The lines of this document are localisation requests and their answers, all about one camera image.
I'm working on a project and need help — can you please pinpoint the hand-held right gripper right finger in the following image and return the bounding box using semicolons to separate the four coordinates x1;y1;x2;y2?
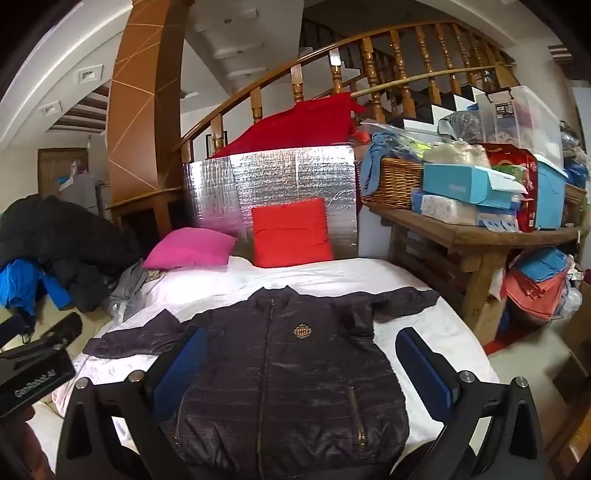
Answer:
396;327;546;480

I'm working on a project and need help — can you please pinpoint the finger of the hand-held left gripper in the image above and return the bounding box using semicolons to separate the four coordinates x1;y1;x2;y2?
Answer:
0;314;25;347
44;313;83;344

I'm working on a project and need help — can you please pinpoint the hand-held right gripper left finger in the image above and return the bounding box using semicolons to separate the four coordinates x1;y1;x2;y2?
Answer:
55;325;211;480

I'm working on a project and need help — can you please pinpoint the dark quilted jacket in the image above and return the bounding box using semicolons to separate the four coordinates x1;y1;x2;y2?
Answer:
83;285;440;480

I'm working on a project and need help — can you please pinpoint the pile of black clothes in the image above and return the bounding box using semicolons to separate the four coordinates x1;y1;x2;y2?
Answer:
0;194;139;312

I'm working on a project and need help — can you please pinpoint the bright blue garment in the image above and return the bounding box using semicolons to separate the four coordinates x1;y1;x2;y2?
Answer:
0;258;72;319

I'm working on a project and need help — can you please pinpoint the grey garment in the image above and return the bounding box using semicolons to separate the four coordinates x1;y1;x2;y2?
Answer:
104;258;162;324

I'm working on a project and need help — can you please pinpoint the pink pillow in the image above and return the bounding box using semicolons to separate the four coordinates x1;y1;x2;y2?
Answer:
142;227;238;270

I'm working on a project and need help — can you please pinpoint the orange cloth stack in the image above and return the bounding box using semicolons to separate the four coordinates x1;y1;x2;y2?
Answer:
503;270;571;321

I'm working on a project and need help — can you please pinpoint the wooden table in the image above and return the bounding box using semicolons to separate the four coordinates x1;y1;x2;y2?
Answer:
365;200;591;344

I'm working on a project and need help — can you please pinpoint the white bed blanket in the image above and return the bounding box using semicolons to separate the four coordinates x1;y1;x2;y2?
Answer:
51;256;502;480

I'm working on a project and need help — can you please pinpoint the wooden door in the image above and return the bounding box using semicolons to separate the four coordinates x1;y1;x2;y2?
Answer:
37;148;88;199

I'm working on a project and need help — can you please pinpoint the blue cloth stack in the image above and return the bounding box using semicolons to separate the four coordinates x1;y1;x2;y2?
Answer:
517;247;571;282

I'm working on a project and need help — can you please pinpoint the white tissue pack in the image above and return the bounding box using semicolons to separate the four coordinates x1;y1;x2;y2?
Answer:
411;189;520;232

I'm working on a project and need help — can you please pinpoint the red pillow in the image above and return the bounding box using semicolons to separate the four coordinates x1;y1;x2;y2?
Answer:
252;198;334;268

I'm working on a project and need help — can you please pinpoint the wicker basket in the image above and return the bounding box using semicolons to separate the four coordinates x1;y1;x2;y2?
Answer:
360;157;426;209

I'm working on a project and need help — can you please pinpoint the teal cardboard box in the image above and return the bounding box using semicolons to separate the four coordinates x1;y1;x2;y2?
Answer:
422;164;527;208

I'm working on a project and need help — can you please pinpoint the silver foil panel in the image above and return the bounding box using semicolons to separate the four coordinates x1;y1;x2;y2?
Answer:
183;144;360;259

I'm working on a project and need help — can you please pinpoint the light blue bin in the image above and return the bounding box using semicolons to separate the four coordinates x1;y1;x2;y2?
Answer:
531;154;570;230

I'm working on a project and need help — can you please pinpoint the beige bag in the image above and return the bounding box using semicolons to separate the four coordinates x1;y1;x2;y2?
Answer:
422;141;491;169

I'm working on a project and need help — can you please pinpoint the red gift box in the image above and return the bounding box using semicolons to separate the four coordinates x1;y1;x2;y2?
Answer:
480;143;539;233

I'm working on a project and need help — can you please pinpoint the red cloth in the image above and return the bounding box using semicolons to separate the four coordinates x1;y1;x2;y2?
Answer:
208;92;370;160

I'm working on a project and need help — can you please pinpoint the clear plastic storage bin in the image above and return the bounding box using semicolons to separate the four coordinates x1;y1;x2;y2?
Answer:
475;85;565;169

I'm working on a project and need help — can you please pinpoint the wooden stair railing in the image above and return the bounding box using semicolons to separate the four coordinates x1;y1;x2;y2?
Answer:
178;18;518;162

